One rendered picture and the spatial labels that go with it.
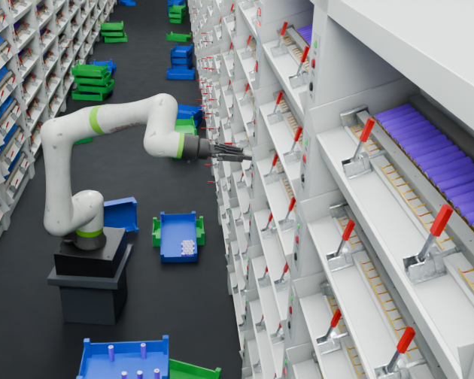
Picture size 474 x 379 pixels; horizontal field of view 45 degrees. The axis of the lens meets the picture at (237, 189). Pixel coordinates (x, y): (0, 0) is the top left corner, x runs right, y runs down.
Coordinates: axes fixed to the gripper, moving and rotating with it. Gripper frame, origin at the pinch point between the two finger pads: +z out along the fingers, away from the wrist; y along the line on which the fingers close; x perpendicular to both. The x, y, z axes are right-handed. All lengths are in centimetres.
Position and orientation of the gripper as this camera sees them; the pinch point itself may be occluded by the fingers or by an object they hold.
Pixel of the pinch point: (251, 156)
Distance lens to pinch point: 213.4
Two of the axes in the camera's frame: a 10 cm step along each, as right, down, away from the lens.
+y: 1.0, 4.6, -8.8
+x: 2.0, -8.8, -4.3
